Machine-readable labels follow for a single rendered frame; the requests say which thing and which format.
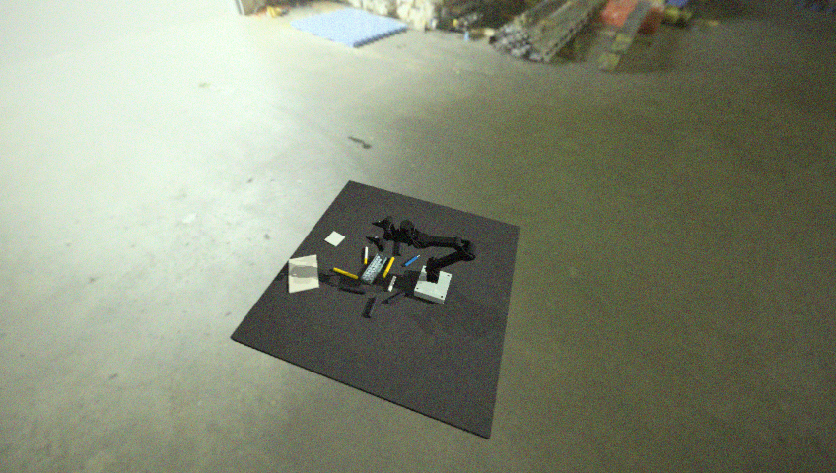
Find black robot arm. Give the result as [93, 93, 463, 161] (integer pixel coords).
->
[383, 220, 476, 284]

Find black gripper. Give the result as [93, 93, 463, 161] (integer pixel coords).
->
[366, 216, 400, 252]

